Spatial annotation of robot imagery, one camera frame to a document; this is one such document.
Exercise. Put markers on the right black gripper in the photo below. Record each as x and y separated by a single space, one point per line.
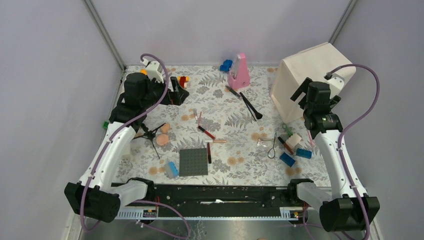
303 88

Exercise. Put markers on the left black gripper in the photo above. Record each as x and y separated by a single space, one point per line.
178 95

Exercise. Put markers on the white cosmetic box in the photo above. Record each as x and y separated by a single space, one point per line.
293 140

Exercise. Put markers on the black makeup brush large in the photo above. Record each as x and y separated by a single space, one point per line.
254 112

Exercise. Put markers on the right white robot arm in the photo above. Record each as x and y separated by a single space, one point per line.
348 207

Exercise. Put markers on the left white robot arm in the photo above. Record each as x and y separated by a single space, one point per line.
93 195

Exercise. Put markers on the small peach makeup sponge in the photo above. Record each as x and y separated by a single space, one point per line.
165 128

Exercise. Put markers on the round peach makeup sponge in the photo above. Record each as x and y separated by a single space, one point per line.
162 139

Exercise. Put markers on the brown red makeup pencil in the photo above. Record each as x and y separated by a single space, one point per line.
287 147

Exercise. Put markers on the thin black makeup brush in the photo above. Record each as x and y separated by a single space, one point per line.
246 107

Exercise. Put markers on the red yellow toy figure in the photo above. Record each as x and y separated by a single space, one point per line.
183 81

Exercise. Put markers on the small pink lip tube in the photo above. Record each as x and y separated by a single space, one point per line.
195 114

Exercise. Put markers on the thin pink stick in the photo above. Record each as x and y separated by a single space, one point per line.
199 118

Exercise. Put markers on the red black lip gloss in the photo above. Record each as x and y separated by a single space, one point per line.
203 130

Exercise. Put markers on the pink thin pencil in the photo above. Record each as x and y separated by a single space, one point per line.
311 141

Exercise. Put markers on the green mascara tube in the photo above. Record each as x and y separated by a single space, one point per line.
287 130

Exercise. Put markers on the black mini tripod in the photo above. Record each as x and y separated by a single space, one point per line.
149 135

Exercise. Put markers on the blue toy brick back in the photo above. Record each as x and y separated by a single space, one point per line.
226 66

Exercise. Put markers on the blue lego brick right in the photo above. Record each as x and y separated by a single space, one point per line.
300 152

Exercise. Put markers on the grey lego baseplate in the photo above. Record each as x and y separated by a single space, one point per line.
193 162

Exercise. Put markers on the dark red lipstick tube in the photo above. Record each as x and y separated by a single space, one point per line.
209 154

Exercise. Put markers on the clear plastic bag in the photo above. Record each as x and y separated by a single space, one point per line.
265 143

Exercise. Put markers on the blue lego brick left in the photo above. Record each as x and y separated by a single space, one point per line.
287 159

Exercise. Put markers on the green clip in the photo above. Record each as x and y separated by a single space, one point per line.
105 125

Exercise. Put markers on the blue grey lego brick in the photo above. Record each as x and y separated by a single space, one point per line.
171 170

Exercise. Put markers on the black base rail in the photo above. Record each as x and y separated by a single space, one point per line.
217 202

